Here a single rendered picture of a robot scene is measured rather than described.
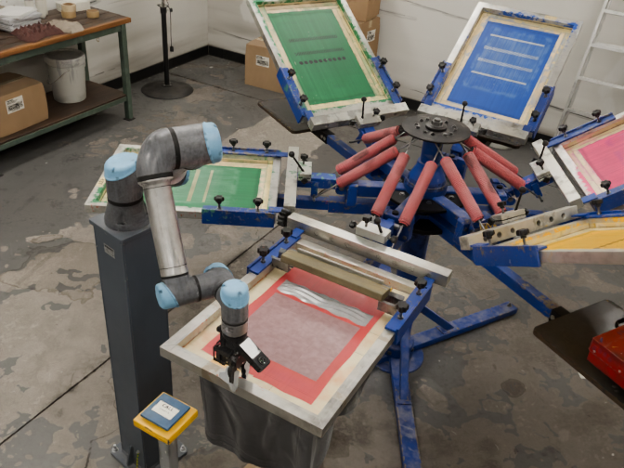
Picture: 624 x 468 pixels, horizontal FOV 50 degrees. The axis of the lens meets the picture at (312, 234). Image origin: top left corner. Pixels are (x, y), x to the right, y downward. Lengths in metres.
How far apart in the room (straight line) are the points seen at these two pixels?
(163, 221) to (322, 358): 0.70
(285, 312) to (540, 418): 1.66
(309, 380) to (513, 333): 2.08
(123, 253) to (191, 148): 0.59
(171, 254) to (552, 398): 2.37
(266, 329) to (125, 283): 0.51
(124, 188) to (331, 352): 0.85
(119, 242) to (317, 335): 0.72
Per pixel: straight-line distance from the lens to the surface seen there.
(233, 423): 2.33
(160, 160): 1.82
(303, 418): 1.93
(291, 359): 2.14
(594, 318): 2.62
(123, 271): 2.35
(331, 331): 2.26
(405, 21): 6.51
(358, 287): 2.29
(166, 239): 1.83
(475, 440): 3.34
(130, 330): 2.50
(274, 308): 2.33
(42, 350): 3.72
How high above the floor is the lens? 2.43
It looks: 33 degrees down
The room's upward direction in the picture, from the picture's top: 5 degrees clockwise
